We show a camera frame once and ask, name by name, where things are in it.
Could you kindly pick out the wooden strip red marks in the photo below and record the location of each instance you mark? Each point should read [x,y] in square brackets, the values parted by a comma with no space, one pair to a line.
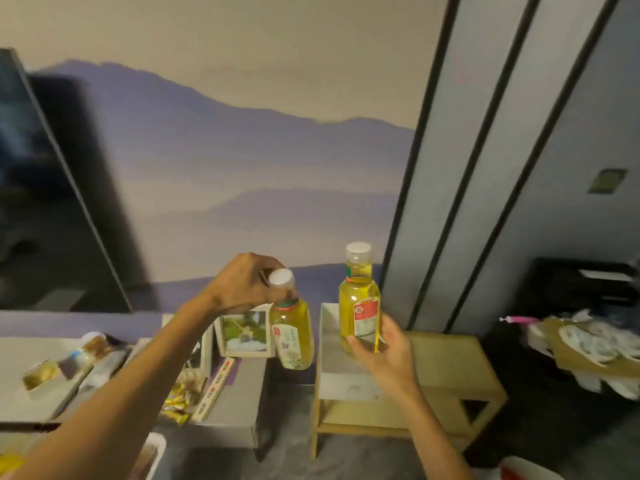
[215,389]

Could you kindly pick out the silver foil packet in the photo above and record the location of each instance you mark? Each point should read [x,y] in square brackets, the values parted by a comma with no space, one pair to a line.
[107,369]

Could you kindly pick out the person's left forearm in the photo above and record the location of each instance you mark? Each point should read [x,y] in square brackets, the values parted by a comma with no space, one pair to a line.
[115,404]

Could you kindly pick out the white child sandal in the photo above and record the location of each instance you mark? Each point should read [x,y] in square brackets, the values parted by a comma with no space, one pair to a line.
[627,347]
[537,333]
[630,388]
[590,344]

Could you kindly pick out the cream trash bin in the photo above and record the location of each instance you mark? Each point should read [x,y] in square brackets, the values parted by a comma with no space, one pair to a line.
[530,469]

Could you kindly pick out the purple paper sheet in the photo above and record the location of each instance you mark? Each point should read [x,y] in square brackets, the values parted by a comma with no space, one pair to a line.
[236,365]

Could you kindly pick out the pink white pen tool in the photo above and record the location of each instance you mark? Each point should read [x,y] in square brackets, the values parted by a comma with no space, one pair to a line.
[520,320]

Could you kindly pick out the white cardboard box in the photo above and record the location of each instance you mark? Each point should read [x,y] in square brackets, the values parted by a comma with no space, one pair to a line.
[340,374]

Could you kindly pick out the black white photo frame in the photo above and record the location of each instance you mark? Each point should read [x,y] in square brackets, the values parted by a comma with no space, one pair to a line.
[205,352]

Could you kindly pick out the grey flat board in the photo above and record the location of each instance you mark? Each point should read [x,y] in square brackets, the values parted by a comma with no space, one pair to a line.
[30,404]

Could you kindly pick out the person's right hand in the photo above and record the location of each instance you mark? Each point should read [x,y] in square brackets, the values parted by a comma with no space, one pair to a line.
[390,367]

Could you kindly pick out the person's left hand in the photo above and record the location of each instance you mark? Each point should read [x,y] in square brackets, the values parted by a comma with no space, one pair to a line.
[240,284]

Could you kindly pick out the yellow candy wrappers pile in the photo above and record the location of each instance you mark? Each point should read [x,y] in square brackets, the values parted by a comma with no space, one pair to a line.
[176,404]

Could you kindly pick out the person's right forearm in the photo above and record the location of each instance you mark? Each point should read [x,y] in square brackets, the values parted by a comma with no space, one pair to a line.
[435,439]

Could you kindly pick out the white folded paper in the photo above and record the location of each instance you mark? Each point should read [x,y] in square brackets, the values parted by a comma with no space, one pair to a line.
[587,382]

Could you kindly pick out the small open white box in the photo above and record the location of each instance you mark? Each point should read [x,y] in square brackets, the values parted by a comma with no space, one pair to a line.
[42,375]

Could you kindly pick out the yellow juice bottle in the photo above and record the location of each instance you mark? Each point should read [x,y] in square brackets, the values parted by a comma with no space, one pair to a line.
[357,299]
[295,339]

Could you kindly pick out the green landscape photo frame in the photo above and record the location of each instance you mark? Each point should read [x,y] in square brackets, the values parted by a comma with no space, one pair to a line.
[245,332]

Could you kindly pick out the wooden stick rack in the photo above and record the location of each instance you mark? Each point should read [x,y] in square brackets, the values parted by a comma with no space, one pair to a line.
[192,378]

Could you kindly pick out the yellow wooden stool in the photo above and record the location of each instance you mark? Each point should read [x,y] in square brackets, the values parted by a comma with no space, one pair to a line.
[450,364]

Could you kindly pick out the black television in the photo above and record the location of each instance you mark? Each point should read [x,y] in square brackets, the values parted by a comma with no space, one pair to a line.
[45,194]

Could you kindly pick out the brown cardboard sheet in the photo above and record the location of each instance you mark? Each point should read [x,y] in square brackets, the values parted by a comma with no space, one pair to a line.
[560,364]

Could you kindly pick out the bronze wall switch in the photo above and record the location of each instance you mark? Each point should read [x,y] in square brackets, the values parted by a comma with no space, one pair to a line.
[607,181]

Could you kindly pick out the white snack basket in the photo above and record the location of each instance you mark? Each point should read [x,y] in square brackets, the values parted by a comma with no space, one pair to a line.
[150,454]

